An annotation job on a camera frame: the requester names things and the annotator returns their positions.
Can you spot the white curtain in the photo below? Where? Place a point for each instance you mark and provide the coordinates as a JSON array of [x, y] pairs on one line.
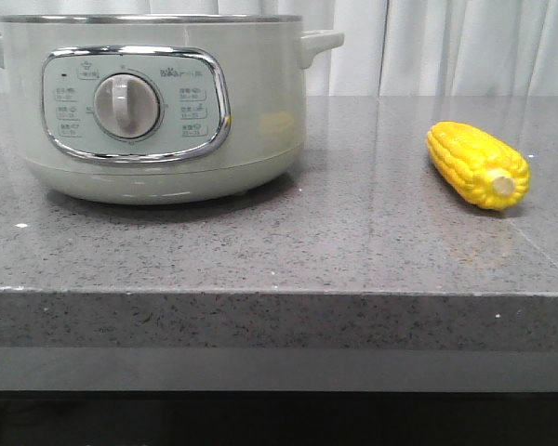
[[393, 48]]

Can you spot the pale green electric cooking pot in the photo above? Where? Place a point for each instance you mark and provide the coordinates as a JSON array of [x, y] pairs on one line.
[[231, 91]]

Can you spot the grey round timer knob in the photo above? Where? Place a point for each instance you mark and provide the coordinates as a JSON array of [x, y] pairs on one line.
[[126, 106]]

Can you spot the yellow corn cob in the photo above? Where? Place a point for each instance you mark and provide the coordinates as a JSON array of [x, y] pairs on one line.
[[482, 169]]

